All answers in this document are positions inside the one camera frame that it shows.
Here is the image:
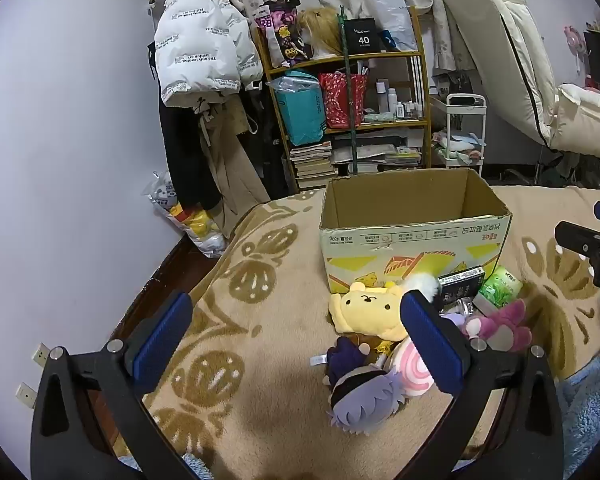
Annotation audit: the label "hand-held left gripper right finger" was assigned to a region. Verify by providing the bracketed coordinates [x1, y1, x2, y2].
[400, 290, 566, 480]

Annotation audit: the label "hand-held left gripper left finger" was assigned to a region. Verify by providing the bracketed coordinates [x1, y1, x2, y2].
[30, 290, 193, 480]

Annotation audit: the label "pink swirl plush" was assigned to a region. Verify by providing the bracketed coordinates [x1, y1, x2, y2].
[380, 337, 438, 401]

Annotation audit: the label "pink bunny plush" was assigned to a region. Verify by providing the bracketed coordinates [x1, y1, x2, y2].
[462, 300, 533, 353]

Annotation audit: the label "yellow bear plush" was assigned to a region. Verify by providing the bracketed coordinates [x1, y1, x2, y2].
[328, 280, 411, 336]

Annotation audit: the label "purple-haired plush doll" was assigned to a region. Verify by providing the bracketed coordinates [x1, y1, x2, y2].
[310, 336, 406, 431]

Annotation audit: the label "cardboard box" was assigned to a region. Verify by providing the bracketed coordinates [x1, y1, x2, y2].
[320, 167, 512, 296]

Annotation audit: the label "small clear plastic packet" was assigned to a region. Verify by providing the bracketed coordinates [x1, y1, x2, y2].
[440, 299, 478, 328]

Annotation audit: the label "white fluffy pompom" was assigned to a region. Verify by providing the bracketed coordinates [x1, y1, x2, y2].
[402, 272, 442, 303]

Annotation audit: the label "green tissue pack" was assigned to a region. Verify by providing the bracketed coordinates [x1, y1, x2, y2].
[472, 266, 523, 317]

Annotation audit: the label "cream cushion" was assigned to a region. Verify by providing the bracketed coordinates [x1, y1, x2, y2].
[550, 84, 600, 160]

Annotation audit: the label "beige patterned blanket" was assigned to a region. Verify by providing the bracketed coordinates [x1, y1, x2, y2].
[107, 185, 600, 480]

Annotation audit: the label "plastic bag of toys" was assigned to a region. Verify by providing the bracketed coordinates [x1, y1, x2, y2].
[142, 170, 228, 258]

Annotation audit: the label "light blue plush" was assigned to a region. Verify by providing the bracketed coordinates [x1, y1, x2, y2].
[434, 130, 483, 157]

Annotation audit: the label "blue fluffy blanket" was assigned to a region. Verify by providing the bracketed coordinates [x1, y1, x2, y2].
[555, 340, 600, 480]

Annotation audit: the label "beige trousers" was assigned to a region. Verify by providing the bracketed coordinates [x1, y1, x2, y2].
[197, 97, 271, 241]

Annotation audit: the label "black hanging garment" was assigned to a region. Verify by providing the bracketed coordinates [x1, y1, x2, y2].
[147, 40, 226, 211]

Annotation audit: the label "white trolley cart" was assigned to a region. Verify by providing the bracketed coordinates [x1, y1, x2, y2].
[432, 93, 487, 176]

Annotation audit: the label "pile of magazines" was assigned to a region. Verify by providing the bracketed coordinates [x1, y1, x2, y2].
[330, 132, 423, 168]

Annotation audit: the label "dark bag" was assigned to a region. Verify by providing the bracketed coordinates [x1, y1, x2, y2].
[432, 70, 476, 96]

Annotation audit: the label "stack of books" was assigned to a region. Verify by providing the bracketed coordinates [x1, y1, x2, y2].
[287, 140, 336, 191]

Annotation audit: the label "cream folded mattress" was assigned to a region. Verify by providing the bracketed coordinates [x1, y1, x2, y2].
[442, 0, 556, 146]

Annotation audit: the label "group of cosmetic bottles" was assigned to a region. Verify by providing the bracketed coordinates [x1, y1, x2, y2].
[375, 80, 426, 118]

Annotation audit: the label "green pole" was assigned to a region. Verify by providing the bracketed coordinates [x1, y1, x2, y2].
[336, 7, 358, 178]

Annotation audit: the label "red gift bag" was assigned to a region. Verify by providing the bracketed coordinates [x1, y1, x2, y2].
[319, 72, 368, 129]

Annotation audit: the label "teal bag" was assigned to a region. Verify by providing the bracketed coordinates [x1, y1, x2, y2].
[272, 72, 328, 147]

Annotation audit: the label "wooden shelf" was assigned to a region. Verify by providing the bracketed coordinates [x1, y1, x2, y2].
[252, 7, 433, 191]

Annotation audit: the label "white plastic bag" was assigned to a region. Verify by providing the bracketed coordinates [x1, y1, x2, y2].
[367, 0, 416, 52]

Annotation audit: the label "black box with white print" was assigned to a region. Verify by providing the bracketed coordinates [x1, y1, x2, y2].
[344, 17, 385, 54]

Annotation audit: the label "white puffer jacket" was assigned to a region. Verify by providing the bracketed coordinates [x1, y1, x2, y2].
[153, 0, 263, 108]

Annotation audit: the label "purple printed bag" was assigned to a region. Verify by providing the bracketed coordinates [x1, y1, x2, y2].
[254, 0, 311, 68]

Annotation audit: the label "blond wig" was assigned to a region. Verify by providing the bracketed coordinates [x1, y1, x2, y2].
[299, 7, 348, 58]

